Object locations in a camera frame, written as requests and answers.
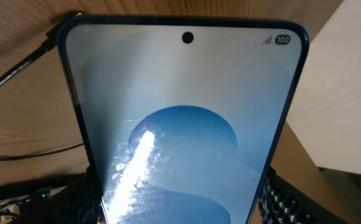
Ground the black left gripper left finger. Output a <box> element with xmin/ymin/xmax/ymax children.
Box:
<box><xmin>54</xmin><ymin>167</ymin><xmax>101</xmax><ymax>224</ymax></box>

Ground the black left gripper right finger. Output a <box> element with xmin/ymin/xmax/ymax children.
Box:
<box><xmin>258</xmin><ymin>167</ymin><xmax>319</xmax><ymax>224</ymax></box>

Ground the black charger cable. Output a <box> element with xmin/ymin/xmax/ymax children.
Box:
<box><xmin>0</xmin><ymin>11</ymin><xmax>87</xmax><ymax>162</ymax></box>

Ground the blue Galaxy smartphone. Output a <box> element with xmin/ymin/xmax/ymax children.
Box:
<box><xmin>57</xmin><ymin>15</ymin><xmax>309</xmax><ymax>223</ymax></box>

